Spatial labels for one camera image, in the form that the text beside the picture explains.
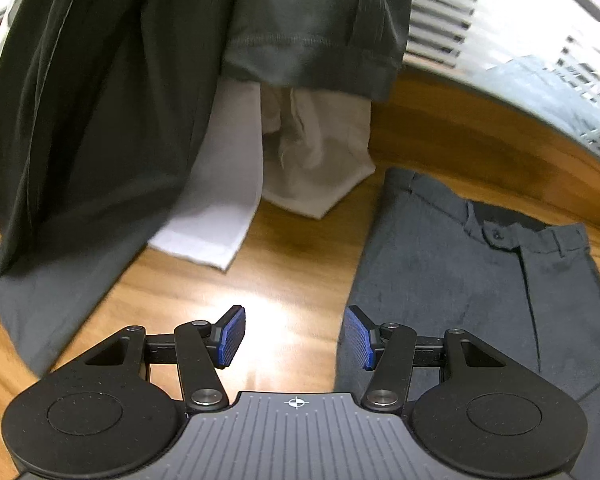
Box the dark grey pants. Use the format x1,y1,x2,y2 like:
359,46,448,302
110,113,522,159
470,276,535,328
335,167,600,411

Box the black hanging garment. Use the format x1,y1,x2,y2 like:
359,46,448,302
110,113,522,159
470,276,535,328
0,0,245,278

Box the beige hanging garment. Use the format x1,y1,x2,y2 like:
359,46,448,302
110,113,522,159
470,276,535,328
260,85,375,220

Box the white hanging garment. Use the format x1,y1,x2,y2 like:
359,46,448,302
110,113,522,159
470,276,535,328
147,77,265,273

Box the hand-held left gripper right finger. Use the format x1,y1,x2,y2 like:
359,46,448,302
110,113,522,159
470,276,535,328
344,305,503,413

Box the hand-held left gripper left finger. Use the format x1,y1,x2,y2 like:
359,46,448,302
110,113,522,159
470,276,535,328
85,305,247,413

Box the grey hanging garment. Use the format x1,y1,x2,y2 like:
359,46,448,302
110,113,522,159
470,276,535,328
0,210,181,377

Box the striped window blinds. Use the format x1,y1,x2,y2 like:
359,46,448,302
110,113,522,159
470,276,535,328
405,0,600,126

